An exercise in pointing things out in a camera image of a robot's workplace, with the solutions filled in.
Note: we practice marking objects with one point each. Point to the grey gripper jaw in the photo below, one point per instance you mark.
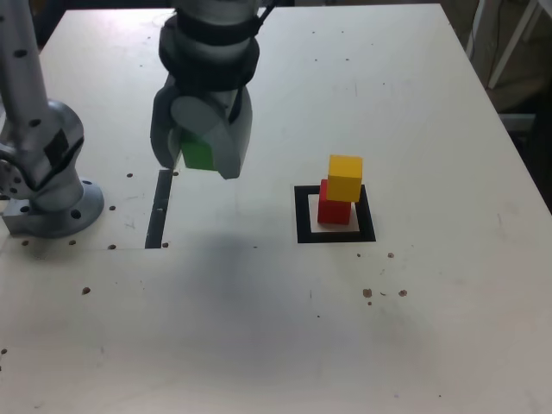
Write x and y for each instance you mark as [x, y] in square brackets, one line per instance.
[161, 129]
[233, 146]

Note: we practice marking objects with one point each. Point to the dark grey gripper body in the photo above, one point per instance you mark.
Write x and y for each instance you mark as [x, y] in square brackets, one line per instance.
[222, 103]

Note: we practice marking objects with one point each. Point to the green cube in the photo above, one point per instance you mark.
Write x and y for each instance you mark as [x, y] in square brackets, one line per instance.
[198, 157]

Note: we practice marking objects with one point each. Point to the yellow cube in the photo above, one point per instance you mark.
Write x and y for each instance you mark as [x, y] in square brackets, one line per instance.
[345, 179]

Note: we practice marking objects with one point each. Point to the red cube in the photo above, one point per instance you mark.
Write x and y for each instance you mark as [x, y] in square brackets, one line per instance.
[334, 213]

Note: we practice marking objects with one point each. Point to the black tape square outline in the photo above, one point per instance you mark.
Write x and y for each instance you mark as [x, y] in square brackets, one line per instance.
[302, 215]

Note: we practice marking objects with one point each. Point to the black tape strip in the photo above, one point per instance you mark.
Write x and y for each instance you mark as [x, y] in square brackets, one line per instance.
[157, 215]

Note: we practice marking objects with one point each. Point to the white metal rack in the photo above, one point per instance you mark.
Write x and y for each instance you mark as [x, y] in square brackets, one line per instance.
[513, 39]

